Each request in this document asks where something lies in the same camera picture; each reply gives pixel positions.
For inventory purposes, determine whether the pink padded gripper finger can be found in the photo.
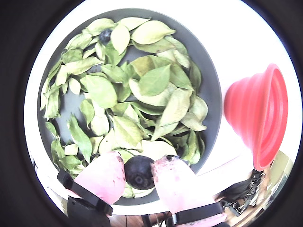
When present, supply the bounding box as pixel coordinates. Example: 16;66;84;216
151;155;232;227
57;151;125;227

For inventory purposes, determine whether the dark blueberry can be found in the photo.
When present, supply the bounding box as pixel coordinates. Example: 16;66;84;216
98;29;112;44
124;156;156;190

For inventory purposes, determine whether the pile of green leaves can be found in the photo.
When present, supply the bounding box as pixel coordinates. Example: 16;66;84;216
40;17;209;199

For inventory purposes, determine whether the red collapsible silicone cup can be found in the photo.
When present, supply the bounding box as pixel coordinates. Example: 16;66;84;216
223;62;289;172

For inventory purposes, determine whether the dark grey round bowl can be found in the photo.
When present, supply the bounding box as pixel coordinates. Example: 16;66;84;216
36;8;223;206

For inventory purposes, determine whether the seated person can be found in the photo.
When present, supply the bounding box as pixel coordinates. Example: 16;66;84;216
213;169;275;219

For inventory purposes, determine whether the black leader arm handle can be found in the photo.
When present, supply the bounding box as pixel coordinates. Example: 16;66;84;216
220;197;248;216

